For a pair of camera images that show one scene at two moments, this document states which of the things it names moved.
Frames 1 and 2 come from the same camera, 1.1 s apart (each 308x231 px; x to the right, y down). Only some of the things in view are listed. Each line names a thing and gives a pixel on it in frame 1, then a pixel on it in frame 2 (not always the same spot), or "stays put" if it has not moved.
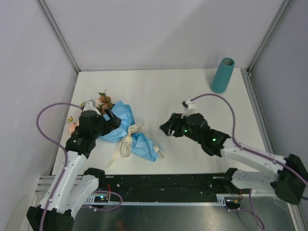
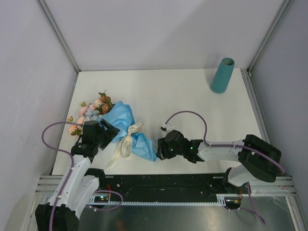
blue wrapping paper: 140,144 stays put
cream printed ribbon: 126,143 stays put
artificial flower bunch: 103,103 stays put
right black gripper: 173,124 -> 162,153
